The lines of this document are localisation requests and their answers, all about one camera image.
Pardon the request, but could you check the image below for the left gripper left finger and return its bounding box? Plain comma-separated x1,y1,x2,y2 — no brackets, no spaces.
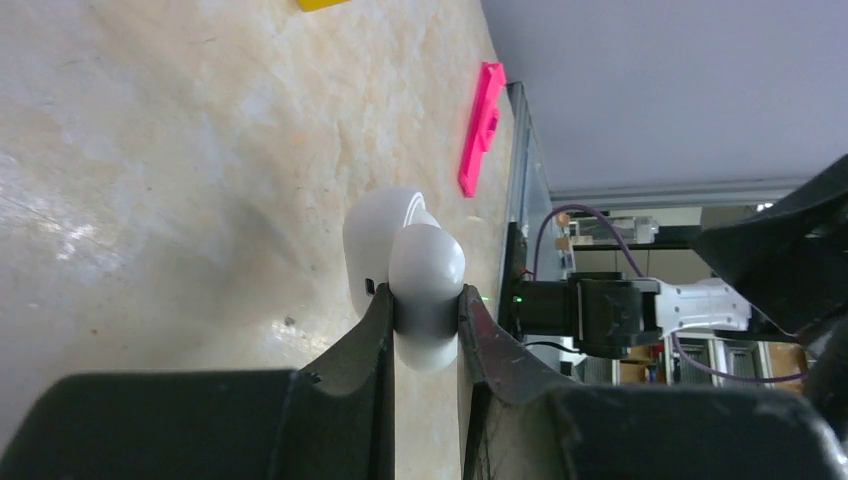
284,284,395,479

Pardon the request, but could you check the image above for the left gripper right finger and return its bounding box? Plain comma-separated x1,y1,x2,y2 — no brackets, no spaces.
458,285,576,479

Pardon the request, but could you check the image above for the white earbud charging case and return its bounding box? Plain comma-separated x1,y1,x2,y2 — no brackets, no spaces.
342,187,466,373

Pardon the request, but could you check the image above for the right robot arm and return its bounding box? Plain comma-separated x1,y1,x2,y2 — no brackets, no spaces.
499,272,754,360

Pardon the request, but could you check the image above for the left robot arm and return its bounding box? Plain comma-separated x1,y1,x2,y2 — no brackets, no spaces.
267,159,847,479

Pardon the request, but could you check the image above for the pink plastic clip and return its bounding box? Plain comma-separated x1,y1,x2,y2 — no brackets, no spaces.
458,62,506,198

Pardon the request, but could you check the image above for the yellow wooden cube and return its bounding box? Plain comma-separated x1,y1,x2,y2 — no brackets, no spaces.
296,0,349,12

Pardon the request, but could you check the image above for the aluminium frame rail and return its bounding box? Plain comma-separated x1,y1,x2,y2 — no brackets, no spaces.
507,82,806,280

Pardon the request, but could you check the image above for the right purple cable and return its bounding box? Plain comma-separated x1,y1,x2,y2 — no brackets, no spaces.
532,202,810,387

